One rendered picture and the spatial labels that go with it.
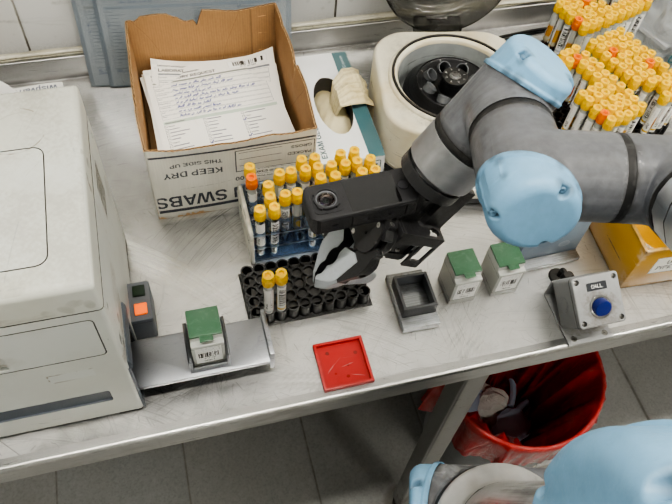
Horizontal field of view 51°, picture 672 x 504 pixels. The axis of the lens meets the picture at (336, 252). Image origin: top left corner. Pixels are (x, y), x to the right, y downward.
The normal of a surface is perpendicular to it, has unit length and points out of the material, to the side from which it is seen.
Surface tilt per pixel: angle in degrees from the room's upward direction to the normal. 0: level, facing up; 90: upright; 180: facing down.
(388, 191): 2
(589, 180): 47
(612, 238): 90
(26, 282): 0
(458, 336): 0
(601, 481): 84
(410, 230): 30
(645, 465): 53
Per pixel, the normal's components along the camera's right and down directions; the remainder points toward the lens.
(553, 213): -0.01, 0.73
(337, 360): 0.07, -0.56
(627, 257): -0.98, 0.13
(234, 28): 0.24, 0.78
